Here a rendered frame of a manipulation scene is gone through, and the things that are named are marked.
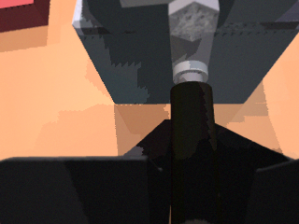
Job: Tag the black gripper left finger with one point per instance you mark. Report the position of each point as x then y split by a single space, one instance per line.
134 188

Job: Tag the red rectangular block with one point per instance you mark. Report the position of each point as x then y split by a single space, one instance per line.
22 14

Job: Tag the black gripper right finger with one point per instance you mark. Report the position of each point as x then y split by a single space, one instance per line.
258 185

